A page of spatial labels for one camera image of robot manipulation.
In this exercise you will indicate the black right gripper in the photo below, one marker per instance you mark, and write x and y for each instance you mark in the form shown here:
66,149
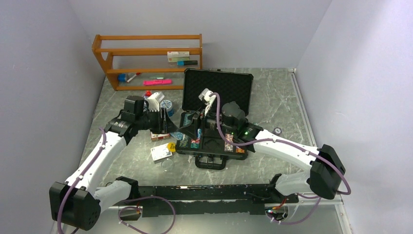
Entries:
201,118

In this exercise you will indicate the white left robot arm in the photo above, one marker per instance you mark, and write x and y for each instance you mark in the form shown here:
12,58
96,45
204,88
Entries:
77,201

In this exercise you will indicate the red playing card deck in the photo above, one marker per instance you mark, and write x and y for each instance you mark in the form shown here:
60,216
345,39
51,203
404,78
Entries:
157,137

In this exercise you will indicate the yellow dealer button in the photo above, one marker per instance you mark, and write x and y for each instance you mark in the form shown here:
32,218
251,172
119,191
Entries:
171,147

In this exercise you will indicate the light blue poker chip stack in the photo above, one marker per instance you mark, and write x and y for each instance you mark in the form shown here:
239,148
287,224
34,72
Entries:
177,135

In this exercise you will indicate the blue playing card deck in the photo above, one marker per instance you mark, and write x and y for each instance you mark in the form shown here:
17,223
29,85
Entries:
160,152

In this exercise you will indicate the blue white lidded jar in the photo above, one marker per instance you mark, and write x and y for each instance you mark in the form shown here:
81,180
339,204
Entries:
168,106

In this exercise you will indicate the teal green poker chip stack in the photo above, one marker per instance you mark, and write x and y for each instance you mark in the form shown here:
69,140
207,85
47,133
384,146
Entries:
186,119

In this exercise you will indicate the clear round plastic disc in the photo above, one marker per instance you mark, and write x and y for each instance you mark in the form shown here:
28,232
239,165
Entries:
167,165

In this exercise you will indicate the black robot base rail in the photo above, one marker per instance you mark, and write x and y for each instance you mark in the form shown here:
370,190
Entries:
253,199

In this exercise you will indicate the white red box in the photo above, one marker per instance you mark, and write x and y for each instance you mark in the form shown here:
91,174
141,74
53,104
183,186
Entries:
177,54

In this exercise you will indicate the red white marker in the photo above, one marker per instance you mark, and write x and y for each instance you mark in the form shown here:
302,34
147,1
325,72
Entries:
132,77

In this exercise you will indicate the blue capped small bottle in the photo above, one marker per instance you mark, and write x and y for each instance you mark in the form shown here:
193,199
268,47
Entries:
123,77

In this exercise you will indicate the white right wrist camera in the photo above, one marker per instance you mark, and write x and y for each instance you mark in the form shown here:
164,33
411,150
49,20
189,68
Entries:
205,95

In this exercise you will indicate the black poker set case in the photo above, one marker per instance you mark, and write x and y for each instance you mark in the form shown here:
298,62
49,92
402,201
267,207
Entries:
230,100

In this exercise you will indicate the red white chip stack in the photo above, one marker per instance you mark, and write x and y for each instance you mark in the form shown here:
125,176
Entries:
195,141

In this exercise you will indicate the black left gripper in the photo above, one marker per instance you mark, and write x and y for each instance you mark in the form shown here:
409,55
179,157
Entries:
159,127

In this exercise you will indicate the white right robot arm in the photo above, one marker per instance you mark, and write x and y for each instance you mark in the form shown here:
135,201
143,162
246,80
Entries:
322,172

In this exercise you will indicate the pink highlighter marker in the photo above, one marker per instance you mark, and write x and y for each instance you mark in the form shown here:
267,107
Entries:
157,82

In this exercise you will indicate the yellow blue poker chip stack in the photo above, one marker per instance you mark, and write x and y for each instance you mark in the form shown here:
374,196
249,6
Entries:
185,142

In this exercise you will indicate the dark round token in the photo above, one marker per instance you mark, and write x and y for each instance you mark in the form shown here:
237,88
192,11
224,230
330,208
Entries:
277,131

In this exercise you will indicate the teal marker pen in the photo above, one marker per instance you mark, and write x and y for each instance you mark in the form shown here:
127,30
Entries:
187,62

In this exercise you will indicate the orange wooden shelf rack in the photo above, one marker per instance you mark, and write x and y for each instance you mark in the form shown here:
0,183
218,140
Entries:
145,54

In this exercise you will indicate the pink white chip stack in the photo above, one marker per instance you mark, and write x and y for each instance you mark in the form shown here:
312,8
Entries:
228,146

